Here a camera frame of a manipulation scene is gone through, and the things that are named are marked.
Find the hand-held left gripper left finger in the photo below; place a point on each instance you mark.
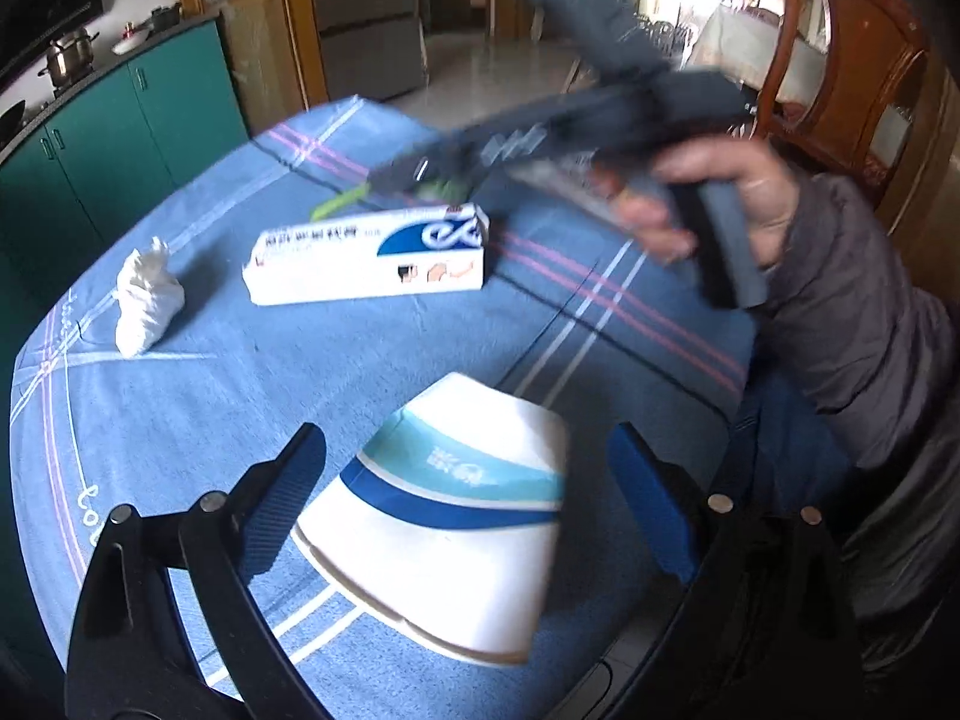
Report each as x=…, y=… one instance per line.
x=289, y=484

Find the black wok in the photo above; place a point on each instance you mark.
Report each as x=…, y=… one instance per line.
x=11, y=120

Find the green base cabinets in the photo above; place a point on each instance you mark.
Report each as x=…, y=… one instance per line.
x=150, y=112

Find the person's right hand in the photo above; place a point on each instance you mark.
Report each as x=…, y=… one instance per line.
x=754, y=180

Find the table with white cloth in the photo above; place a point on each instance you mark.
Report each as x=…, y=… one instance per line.
x=720, y=34

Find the green plastic strip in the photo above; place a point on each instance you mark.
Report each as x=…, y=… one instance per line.
x=341, y=201

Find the blue checked tablecloth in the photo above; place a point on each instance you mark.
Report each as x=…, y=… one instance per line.
x=262, y=390

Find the grey kitchen countertop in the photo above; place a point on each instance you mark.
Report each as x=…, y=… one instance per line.
x=97, y=75

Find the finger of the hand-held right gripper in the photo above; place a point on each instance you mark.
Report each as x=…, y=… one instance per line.
x=465, y=150

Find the white and blue ointment box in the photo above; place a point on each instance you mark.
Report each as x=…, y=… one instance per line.
x=337, y=270

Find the dark casserole pot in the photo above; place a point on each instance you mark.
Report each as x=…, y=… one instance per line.
x=165, y=17

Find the silver refrigerator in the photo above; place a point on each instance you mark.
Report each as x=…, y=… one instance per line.
x=367, y=22

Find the white paper bowl blue stripes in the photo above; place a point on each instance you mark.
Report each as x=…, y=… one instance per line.
x=450, y=562

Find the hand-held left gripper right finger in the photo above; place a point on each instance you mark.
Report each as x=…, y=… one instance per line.
x=649, y=514

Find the wooden framed sliding glass door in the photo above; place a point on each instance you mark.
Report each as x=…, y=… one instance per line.
x=255, y=30

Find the stainless steel stock pot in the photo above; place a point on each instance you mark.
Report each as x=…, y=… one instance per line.
x=66, y=60

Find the person's blue trousers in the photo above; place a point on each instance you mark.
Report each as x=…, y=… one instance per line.
x=795, y=435

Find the white crumpled tissue wad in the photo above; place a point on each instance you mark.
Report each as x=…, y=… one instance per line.
x=146, y=300

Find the person's right forearm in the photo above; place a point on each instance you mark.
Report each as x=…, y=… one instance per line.
x=847, y=315

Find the carved wooden chair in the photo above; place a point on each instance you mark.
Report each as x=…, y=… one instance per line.
x=862, y=15

